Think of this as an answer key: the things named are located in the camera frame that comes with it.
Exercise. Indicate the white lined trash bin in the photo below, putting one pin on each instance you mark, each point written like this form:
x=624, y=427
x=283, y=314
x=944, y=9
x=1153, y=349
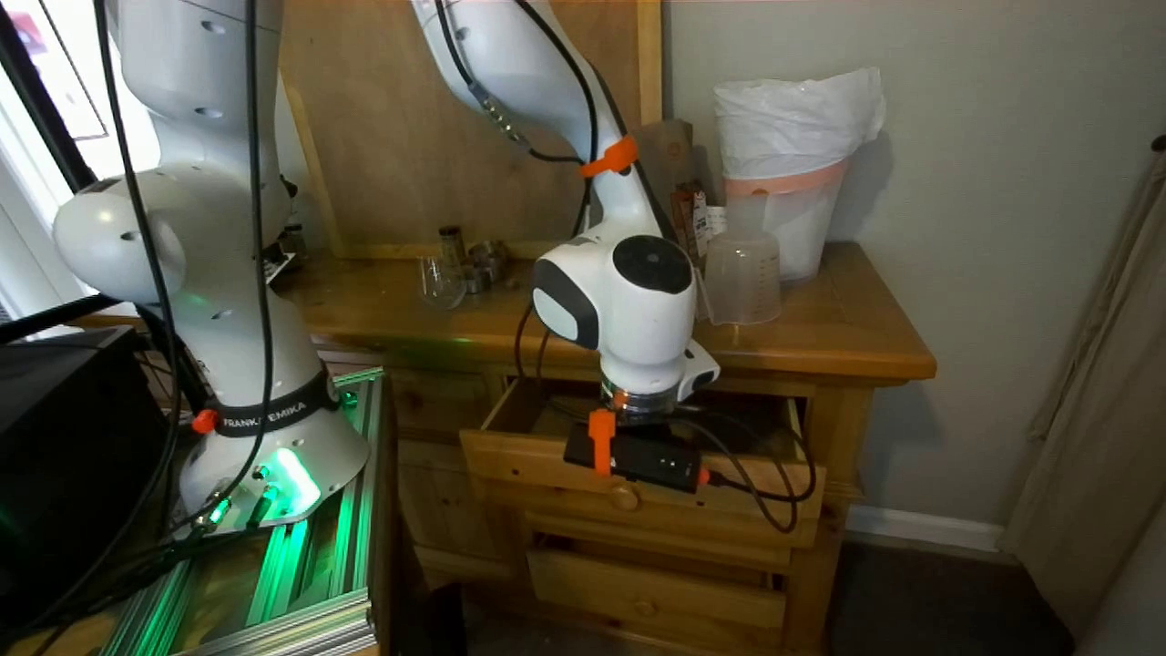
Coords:
x=783, y=156

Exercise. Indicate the wooden back board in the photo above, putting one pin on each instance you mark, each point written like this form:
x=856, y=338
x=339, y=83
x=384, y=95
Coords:
x=364, y=148

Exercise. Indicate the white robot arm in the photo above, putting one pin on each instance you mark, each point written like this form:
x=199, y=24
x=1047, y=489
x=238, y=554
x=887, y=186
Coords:
x=187, y=239

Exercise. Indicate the beige curtain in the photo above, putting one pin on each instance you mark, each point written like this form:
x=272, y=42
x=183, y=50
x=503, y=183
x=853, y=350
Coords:
x=1103, y=431

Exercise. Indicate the clear plastic cup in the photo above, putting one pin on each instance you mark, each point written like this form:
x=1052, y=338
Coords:
x=742, y=281

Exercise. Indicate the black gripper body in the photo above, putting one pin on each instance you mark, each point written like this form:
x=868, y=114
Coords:
x=638, y=452

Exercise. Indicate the wooden dresser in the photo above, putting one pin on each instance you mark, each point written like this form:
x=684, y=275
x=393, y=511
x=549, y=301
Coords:
x=812, y=369

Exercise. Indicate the clear glass bowl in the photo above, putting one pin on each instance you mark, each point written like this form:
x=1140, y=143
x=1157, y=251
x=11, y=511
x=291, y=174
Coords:
x=442, y=281

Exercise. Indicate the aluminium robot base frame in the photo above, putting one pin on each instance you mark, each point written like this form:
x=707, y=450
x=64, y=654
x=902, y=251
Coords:
x=291, y=591

